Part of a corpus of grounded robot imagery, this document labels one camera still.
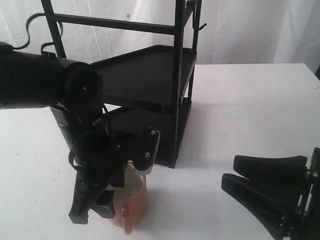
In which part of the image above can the black metal shelf rack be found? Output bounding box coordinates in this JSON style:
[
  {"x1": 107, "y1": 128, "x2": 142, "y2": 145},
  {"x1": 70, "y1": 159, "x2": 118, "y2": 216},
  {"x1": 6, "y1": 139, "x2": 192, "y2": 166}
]
[{"x1": 41, "y1": 0, "x2": 203, "y2": 168}]

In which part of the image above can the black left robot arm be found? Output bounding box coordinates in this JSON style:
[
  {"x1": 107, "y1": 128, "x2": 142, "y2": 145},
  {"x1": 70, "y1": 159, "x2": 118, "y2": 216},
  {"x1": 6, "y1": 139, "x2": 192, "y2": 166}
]
[{"x1": 0, "y1": 42, "x2": 160, "y2": 225}]

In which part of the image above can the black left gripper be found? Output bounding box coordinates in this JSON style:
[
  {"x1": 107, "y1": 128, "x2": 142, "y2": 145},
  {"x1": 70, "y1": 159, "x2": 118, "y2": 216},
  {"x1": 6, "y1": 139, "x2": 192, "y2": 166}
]
[{"x1": 68, "y1": 127, "x2": 161, "y2": 224}]

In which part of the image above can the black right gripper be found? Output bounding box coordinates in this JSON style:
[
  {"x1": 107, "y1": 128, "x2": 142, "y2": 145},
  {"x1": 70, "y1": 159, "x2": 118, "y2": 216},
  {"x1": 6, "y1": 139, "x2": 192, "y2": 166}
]
[{"x1": 221, "y1": 147, "x2": 320, "y2": 240}]

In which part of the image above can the terracotta ceramic mug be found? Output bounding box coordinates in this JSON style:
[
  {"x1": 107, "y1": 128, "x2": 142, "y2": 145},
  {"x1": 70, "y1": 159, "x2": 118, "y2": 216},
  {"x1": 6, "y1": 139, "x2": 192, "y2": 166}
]
[{"x1": 107, "y1": 164, "x2": 149, "y2": 235}]

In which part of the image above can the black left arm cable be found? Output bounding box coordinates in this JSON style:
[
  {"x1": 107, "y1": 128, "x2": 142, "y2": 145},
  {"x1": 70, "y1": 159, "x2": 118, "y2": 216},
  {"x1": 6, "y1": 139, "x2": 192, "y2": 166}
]
[{"x1": 9, "y1": 13, "x2": 63, "y2": 55}]

